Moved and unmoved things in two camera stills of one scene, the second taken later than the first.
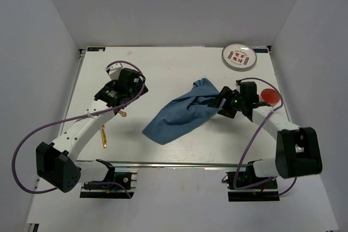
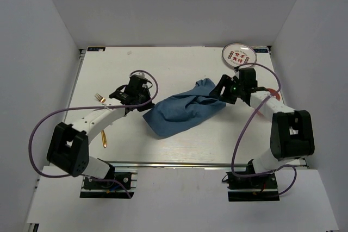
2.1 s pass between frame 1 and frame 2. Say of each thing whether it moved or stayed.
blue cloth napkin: moved
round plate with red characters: stayed
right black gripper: moved
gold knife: stayed
